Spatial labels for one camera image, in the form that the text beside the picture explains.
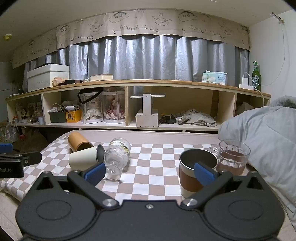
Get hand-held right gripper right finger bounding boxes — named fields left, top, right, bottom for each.
left=181, top=162, right=266, bottom=210

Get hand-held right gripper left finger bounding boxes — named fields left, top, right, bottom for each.
left=32, top=162, right=120, bottom=211

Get steel cup with brown sleeve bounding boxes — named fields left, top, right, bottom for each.
left=179, top=149, right=219, bottom=199

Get cream cup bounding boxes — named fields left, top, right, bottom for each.
left=69, top=145, right=106, bottom=172

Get clear plastic bag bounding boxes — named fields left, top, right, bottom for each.
left=0, top=120, right=20, bottom=143

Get brown fuzzy cloth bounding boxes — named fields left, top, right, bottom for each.
left=11, top=129, right=48, bottom=154

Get glass mug with brown drink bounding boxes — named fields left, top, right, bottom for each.
left=210, top=139, right=251, bottom=176

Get ribbed glass goblet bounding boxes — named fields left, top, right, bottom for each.
left=103, top=138, right=132, bottom=181

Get group of small figurines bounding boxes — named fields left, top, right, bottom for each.
left=14, top=101, right=44, bottom=124

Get dark green box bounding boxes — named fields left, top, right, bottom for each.
left=48, top=111, right=68, bottom=123

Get checkered cloth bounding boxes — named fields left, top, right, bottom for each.
left=0, top=135, right=255, bottom=201

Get grey crumpled cloth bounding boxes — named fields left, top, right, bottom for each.
left=180, top=108, right=218, bottom=128

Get yellow box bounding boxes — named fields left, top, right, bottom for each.
left=65, top=109, right=83, bottom=123

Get clear doll display case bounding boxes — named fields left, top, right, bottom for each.
left=102, top=91, right=127, bottom=124
left=81, top=91, right=103, bottom=124

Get small black objects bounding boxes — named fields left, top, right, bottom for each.
left=159, top=113, right=176, bottom=125

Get grey duvet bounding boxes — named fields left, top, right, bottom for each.
left=218, top=95, right=296, bottom=224

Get long wooden shelf unit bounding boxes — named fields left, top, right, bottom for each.
left=6, top=79, right=271, bottom=134

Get white storage box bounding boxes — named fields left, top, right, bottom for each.
left=27, top=64, right=70, bottom=92

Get crumpled pink paper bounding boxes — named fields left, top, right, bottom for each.
left=52, top=76, right=66, bottom=87

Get thick book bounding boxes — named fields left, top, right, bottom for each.
left=89, top=73, right=114, bottom=82

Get tissue pack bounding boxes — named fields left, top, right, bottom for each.
left=201, top=70, right=228, bottom=84

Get green glass bottle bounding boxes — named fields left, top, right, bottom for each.
left=252, top=60, right=261, bottom=92

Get silver curtain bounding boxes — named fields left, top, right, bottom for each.
left=23, top=35, right=250, bottom=87

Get beige cartoon printed valance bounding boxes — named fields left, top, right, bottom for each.
left=11, top=8, right=251, bottom=69

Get wooden caddy with handle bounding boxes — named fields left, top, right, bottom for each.
left=129, top=94, right=166, bottom=128

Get black strap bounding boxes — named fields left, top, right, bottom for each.
left=77, top=87, right=104, bottom=105

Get white cable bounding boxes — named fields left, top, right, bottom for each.
left=243, top=72, right=269, bottom=107

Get thin hanging wire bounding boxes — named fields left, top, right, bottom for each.
left=261, top=22, right=292, bottom=87

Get wall clip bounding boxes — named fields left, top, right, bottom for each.
left=272, top=12, right=285, bottom=24

